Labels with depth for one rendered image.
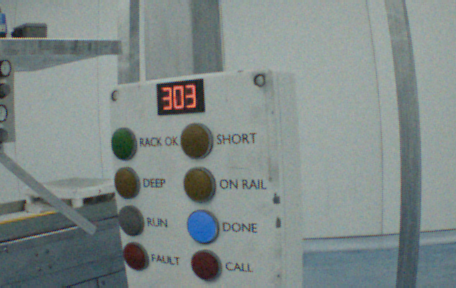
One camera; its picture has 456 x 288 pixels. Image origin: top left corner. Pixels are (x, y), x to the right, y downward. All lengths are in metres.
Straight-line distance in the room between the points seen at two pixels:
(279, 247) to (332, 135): 3.91
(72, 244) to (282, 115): 0.99
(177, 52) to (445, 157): 3.79
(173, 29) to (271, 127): 0.17
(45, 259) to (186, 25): 0.86
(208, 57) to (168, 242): 0.19
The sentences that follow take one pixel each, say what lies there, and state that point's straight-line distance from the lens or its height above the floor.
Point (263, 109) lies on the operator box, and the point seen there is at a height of 1.07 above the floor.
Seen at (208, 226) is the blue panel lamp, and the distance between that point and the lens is 0.51.
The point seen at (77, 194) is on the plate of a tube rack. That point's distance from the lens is 1.46.
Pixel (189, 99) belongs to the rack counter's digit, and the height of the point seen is 1.08.
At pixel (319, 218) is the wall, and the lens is 4.49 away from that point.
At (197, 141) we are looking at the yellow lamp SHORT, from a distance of 0.51.
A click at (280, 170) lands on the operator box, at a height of 1.02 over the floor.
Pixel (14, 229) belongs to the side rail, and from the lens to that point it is 1.28.
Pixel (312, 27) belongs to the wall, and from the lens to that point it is 4.44.
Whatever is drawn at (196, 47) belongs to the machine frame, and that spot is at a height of 1.13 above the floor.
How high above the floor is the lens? 1.07
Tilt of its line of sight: 3 degrees down
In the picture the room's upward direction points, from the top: 4 degrees counter-clockwise
